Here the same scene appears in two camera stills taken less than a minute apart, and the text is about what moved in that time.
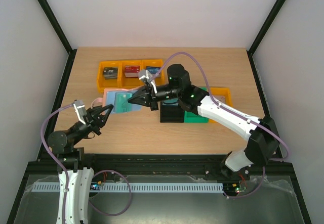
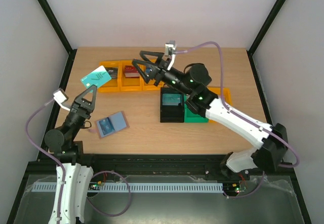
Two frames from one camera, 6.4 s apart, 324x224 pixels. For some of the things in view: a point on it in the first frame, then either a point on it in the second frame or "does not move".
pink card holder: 108,100 to 111,124
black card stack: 110,73 does not move
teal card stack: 170,102 does not move
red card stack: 131,72 does not move
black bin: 170,114 does not move
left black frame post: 55,24 does not move
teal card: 121,102 to 97,77
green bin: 190,117 does not move
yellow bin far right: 223,94 does not move
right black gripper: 152,96 to 159,69
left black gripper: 93,119 to 83,112
